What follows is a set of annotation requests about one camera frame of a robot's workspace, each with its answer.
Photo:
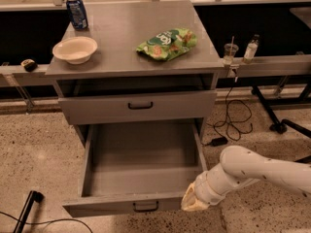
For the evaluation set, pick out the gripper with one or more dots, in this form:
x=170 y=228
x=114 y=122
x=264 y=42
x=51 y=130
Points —
x=203 y=188

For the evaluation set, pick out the grey drawer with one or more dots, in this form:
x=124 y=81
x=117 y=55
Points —
x=137 y=167
x=138 y=107

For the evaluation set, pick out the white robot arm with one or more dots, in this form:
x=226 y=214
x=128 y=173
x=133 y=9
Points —
x=240 y=167

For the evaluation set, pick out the grey drawer cabinet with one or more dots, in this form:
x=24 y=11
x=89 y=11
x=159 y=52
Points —
x=116 y=68

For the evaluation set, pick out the black office chair base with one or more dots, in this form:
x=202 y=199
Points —
x=277 y=125

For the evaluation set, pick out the green chip bag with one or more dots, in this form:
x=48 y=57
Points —
x=169 y=44

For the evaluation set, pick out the clear plastic cup with straw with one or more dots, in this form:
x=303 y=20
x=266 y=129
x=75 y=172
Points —
x=230 y=49

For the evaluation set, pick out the small clear bottle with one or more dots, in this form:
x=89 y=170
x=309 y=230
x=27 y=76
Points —
x=251 y=49

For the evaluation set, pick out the white bowl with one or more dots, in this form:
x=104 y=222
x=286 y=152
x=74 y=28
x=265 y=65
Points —
x=75 y=50

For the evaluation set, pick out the black yellow tape measure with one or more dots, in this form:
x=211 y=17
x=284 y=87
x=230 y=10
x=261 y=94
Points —
x=29 y=65

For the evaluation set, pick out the blue soda can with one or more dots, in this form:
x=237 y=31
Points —
x=77 y=14

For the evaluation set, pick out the black stand with cable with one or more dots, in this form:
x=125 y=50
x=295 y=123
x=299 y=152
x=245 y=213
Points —
x=32 y=198

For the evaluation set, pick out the grey window ledge rail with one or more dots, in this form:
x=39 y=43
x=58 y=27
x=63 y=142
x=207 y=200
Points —
x=266 y=66

